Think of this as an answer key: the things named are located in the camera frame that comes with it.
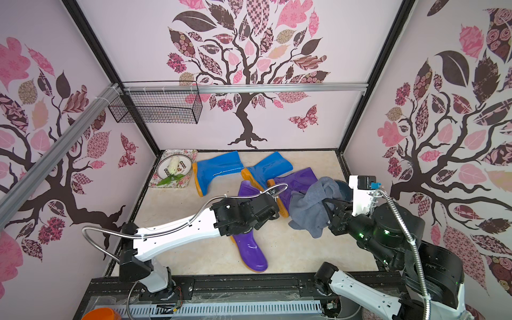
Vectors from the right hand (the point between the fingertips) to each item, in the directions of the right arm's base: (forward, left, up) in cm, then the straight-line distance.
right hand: (325, 198), depth 51 cm
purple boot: (0, +23, -37) cm, 43 cm away
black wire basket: (+60, +60, -7) cm, 85 cm away
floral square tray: (+57, +59, -40) cm, 91 cm away
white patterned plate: (+45, +73, -39) cm, 94 cm away
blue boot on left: (+40, +47, -35) cm, 71 cm away
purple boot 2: (+34, -3, -40) cm, 52 cm away
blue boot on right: (+39, +16, -38) cm, 57 cm away
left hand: (+8, +18, -20) cm, 28 cm away
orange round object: (-21, +70, -34) cm, 80 cm away
